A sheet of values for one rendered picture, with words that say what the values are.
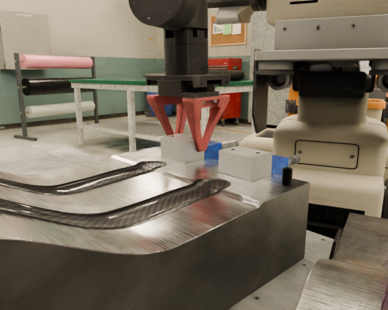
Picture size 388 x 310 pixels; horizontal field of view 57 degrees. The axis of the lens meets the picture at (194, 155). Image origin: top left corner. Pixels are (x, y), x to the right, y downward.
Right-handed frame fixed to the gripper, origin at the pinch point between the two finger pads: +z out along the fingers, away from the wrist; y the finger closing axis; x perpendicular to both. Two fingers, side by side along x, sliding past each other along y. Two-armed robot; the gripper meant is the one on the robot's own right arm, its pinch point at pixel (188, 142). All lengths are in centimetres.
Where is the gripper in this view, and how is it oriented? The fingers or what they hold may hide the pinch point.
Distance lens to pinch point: 49.1
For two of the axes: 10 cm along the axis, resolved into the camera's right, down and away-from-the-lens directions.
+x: 7.2, -1.8, 6.6
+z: 0.2, 9.7, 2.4
